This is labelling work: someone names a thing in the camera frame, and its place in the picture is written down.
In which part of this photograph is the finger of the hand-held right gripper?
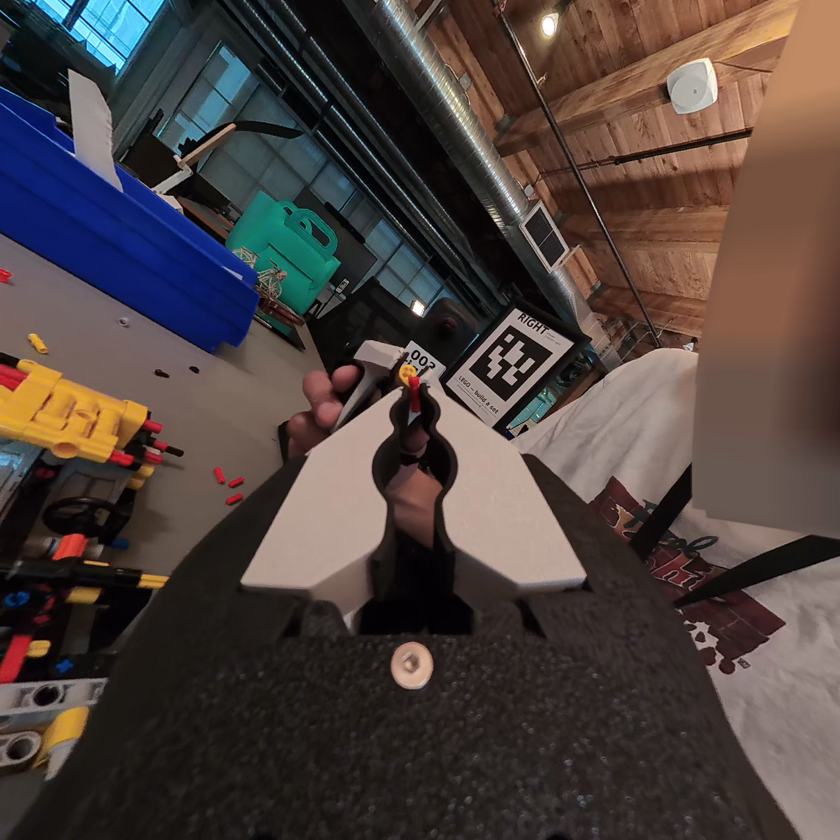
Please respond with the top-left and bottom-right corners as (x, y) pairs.
(353, 339), (405, 378)

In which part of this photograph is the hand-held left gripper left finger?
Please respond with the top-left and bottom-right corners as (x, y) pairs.
(240, 387), (405, 632)

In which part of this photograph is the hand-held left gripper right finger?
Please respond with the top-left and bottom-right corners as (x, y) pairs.
(427, 385), (588, 624)

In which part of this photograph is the lego car chassis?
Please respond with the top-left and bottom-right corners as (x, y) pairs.
(0, 354), (185, 782)

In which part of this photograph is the person's right hand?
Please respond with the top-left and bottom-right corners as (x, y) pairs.
(285, 369), (442, 551)

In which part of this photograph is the black mesh chair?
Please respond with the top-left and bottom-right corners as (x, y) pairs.
(307, 277), (434, 371)

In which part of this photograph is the black framed paper sign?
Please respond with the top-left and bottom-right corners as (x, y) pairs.
(440, 301), (595, 437)

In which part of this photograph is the teal tote bag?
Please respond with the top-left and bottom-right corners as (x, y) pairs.
(226, 190), (342, 316)

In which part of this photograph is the white air vent grille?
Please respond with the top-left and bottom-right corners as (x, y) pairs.
(520, 200), (571, 270)

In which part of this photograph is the black ceiling pipe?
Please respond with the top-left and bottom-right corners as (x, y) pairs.
(497, 10), (662, 347)

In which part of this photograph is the blue storage bin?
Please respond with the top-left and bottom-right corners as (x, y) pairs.
(0, 85), (260, 355)

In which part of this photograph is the white ceiling access point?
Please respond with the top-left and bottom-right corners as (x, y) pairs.
(667, 58), (718, 116)

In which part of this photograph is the white paper strip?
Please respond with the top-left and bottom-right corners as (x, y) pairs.
(67, 69), (124, 193)

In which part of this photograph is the silver air duct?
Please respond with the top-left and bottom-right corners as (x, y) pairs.
(341, 0), (595, 316)

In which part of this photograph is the black harness strap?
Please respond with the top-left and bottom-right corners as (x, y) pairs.
(630, 462), (840, 608)

